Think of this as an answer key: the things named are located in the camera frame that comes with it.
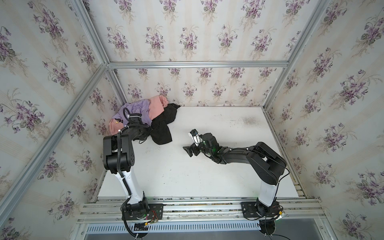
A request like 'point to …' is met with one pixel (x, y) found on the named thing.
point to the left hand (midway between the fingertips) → (150, 129)
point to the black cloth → (161, 133)
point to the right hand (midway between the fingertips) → (187, 143)
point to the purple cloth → (140, 107)
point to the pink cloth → (157, 105)
